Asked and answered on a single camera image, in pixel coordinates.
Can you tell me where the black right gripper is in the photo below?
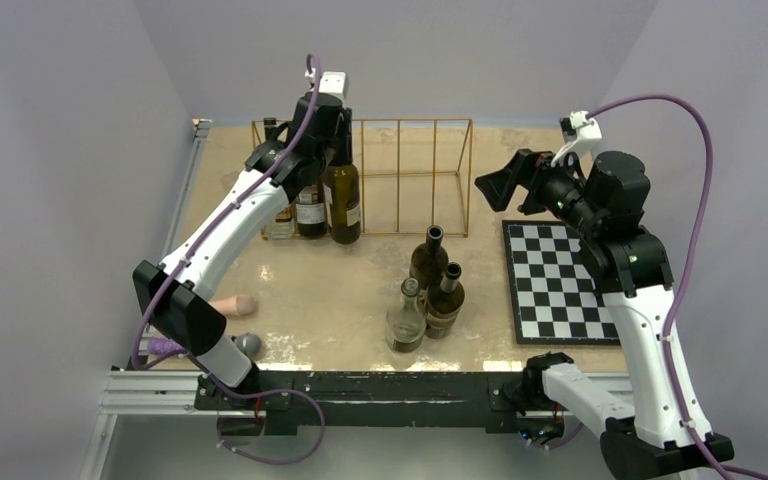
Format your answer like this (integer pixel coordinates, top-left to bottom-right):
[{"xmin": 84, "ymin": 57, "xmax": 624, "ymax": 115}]
[{"xmin": 476, "ymin": 145, "xmax": 605, "ymax": 236}]

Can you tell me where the dark brown bottle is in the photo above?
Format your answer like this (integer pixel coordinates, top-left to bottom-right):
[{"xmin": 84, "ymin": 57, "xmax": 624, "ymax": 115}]
[{"xmin": 322, "ymin": 144, "xmax": 361, "ymax": 245}]

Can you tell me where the green wine bottle silver neck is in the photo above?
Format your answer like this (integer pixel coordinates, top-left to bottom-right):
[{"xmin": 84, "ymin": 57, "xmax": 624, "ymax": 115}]
[{"xmin": 295, "ymin": 182, "xmax": 328, "ymax": 239}]

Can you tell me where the clear liquor bottle black cap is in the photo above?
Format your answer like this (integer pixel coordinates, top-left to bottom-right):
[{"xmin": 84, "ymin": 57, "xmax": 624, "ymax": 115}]
[{"xmin": 262, "ymin": 117, "xmax": 295, "ymax": 240}]

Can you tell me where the clear glass bottle front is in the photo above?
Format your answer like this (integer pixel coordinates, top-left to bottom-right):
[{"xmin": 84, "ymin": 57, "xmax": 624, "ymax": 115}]
[{"xmin": 385, "ymin": 277, "xmax": 426, "ymax": 353}]

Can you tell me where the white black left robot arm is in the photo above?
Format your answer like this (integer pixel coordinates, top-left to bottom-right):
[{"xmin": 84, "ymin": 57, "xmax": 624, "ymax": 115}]
[{"xmin": 132, "ymin": 92, "xmax": 348, "ymax": 409}]

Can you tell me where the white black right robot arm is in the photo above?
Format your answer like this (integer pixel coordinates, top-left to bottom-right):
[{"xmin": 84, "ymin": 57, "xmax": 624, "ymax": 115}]
[{"xmin": 475, "ymin": 149, "xmax": 734, "ymax": 479}]

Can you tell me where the green bottle silver foil neck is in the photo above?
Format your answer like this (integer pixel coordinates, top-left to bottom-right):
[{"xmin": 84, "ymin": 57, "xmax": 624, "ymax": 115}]
[{"xmin": 425, "ymin": 262, "xmax": 465, "ymax": 339}]

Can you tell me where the black white chessboard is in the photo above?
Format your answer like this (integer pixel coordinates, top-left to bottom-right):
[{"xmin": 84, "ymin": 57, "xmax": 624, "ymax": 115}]
[{"xmin": 502, "ymin": 220, "xmax": 620, "ymax": 346}]

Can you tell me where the beige toy microphone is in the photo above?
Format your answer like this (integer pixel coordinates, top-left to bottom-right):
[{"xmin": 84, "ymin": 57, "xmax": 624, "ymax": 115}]
[{"xmin": 208, "ymin": 294, "xmax": 258, "ymax": 317}]

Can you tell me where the purple glitter microphone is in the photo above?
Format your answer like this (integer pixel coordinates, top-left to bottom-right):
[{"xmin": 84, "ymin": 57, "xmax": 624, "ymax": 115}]
[{"xmin": 146, "ymin": 332, "xmax": 262, "ymax": 357}]

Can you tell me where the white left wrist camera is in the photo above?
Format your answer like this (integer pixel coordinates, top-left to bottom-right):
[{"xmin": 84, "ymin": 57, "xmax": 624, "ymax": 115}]
[{"xmin": 317, "ymin": 71, "xmax": 349, "ymax": 105}]

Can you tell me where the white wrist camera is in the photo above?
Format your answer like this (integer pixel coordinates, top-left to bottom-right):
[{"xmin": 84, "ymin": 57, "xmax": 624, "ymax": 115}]
[
  {"xmin": 550, "ymin": 110, "xmax": 603, "ymax": 167},
  {"xmin": 317, "ymin": 71, "xmax": 349, "ymax": 105}
]

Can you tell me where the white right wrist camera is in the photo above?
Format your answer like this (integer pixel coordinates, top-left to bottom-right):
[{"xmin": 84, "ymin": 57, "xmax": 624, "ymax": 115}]
[{"xmin": 550, "ymin": 110, "xmax": 603, "ymax": 167}]

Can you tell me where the gold wire wine rack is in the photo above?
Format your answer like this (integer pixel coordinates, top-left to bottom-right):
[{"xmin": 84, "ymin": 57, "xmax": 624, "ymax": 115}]
[{"xmin": 251, "ymin": 117, "xmax": 475, "ymax": 241}]

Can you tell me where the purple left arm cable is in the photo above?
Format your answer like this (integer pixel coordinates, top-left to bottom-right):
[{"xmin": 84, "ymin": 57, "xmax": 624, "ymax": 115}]
[{"xmin": 130, "ymin": 52, "xmax": 327, "ymax": 465}]

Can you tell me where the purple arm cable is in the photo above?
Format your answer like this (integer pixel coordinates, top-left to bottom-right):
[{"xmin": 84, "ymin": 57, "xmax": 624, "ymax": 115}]
[
  {"xmin": 585, "ymin": 92, "xmax": 768, "ymax": 480},
  {"xmin": 130, "ymin": 52, "xmax": 327, "ymax": 465}
]

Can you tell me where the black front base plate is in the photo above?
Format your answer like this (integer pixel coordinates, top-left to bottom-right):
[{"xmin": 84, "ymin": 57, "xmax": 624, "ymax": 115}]
[{"xmin": 195, "ymin": 371, "xmax": 566, "ymax": 442}]

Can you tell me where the aluminium table edge rail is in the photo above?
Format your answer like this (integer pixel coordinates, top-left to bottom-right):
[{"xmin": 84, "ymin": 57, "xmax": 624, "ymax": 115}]
[{"xmin": 79, "ymin": 119, "xmax": 214, "ymax": 480}]

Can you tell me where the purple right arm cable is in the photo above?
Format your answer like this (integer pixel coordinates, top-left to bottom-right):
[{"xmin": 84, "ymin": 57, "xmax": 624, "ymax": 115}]
[{"xmin": 585, "ymin": 92, "xmax": 768, "ymax": 480}]

